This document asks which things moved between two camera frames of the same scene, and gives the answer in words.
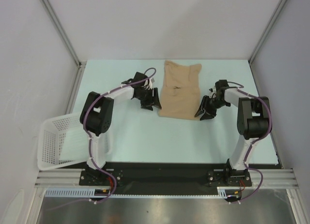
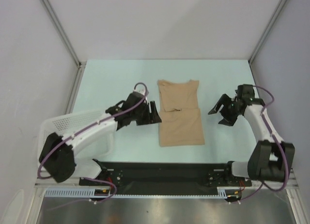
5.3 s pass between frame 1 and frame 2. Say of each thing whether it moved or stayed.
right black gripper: moved
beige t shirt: moved
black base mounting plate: stayed
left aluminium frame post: stayed
